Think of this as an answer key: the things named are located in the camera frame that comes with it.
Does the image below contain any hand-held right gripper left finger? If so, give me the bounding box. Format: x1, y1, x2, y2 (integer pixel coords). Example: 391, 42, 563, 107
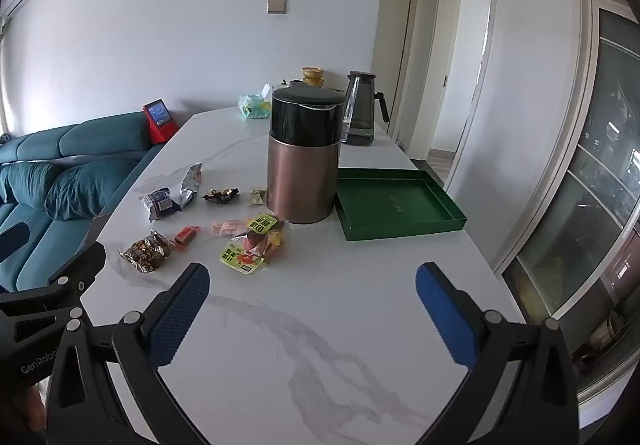
45, 262, 211, 445

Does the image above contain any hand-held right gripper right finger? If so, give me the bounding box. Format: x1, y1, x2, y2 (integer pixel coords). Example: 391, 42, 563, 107
415, 261, 581, 445

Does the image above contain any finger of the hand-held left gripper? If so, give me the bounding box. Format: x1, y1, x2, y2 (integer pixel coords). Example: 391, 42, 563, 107
0, 222, 32, 267
0, 242, 107, 326

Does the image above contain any brown nut packet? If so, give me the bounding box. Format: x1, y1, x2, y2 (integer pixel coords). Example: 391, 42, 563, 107
118, 230, 173, 272

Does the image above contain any yellow label fruit snack packet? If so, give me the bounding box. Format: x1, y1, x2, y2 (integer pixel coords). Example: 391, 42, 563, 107
242, 212, 290, 251
220, 240, 266, 274

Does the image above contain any dark blue snack packet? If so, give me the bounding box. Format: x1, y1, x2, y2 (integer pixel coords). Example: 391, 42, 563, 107
138, 188, 181, 220

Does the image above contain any pink snack packet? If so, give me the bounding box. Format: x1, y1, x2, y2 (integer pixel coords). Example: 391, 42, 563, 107
211, 220, 248, 238

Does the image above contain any green tray box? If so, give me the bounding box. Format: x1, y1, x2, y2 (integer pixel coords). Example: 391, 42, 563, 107
336, 169, 468, 242

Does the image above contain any silver snack packet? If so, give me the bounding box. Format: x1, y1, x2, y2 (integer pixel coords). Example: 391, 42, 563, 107
172, 163, 203, 209

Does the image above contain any teal pillow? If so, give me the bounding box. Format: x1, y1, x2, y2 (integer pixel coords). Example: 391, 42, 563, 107
0, 162, 58, 206
45, 159, 136, 220

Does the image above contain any black and gold candy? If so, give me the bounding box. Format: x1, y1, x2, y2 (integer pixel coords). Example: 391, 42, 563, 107
202, 188, 240, 204

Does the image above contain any teal sofa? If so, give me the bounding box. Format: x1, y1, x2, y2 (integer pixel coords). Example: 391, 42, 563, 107
0, 111, 166, 293

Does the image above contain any red smart display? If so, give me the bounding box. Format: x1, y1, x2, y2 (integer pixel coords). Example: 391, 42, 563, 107
142, 99, 179, 144

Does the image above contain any brown chair back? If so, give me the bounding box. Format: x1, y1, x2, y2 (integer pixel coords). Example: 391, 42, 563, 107
266, 86, 347, 225

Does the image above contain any glass sliding door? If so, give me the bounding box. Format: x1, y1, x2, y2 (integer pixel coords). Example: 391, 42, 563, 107
492, 0, 640, 396

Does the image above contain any green tissue packet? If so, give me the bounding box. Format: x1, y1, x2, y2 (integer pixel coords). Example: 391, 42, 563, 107
238, 94, 273, 120

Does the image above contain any grey glass kettle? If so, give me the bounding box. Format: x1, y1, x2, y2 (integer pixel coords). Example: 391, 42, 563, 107
341, 71, 390, 146

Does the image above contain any brown wooden door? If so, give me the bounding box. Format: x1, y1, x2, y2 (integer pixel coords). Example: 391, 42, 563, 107
381, 0, 413, 136

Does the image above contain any white door frame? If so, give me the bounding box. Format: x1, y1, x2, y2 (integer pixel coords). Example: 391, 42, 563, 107
425, 0, 499, 166

